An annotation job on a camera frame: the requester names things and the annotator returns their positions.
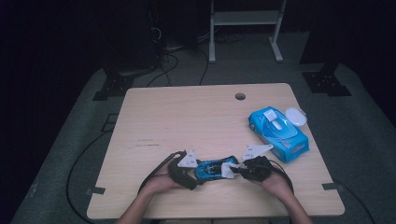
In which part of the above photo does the dark tape strip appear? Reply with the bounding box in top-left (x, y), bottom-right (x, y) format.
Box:
top-left (321, 182), bottom-right (346, 191)
top-left (85, 186), bottom-right (106, 196)

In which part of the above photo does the long black floor cable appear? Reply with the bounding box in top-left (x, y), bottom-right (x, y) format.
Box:
top-left (65, 130), bottom-right (110, 224)

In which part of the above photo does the dark tape square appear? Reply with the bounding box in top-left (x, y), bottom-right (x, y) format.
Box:
top-left (100, 113), bottom-right (120, 133)

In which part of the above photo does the white oval lid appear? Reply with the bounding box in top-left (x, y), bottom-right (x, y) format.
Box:
top-left (284, 106), bottom-right (308, 127)

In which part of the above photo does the dark equipment rack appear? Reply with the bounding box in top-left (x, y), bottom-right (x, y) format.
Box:
top-left (102, 0), bottom-right (163, 73)

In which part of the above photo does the left hand-held gripper cable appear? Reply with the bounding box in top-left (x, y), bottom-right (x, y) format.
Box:
top-left (137, 150), bottom-right (188, 194)

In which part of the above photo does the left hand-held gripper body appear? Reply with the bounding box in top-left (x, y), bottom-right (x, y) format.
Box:
top-left (167, 149), bottom-right (200, 190)

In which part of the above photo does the black stand base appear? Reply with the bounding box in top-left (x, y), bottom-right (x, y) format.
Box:
top-left (302, 70), bottom-right (353, 98)
top-left (92, 72), bottom-right (135, 102)

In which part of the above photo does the hand-held gripper cable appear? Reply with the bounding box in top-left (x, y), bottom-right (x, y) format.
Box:
top-left (137, 150), bottom-right (188, 194)
top-left (266, 159), bottom-right (295, 194)

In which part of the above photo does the white wet wipe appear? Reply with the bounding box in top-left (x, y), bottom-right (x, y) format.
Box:
top-left (219, 161), bottom-right (243, 180)

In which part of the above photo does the white metal stand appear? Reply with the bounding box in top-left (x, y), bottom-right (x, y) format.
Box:
top-left (208, 0), bottom-right (288, 64)

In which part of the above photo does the black looped floor cable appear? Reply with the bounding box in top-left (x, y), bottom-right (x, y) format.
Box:
top-left (145, 51), bottom-right (180, 89)

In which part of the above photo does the person's left hand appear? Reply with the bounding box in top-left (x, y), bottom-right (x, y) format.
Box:
top-left (145, 161), bottom-right (183, 196)

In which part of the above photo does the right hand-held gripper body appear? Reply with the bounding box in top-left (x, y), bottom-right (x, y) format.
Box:
top-left (240, 143), bottom-right (276, 183)

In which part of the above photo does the right hand-held gripper cable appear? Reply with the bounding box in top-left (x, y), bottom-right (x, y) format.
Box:
top-left (266, 159), bottom-right (295, 194)

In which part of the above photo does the person's right hand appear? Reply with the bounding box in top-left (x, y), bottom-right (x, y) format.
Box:
top-left (254, 169), bottom-right (294, 201)

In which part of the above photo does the blue wet wipes packet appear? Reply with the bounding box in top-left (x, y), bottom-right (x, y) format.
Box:
top-left (247, 105), bottom-right (310, 164)

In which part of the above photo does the thin black floor cable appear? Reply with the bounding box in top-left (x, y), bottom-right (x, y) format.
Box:
top-left (332, 177), bottom-right (378, 224)

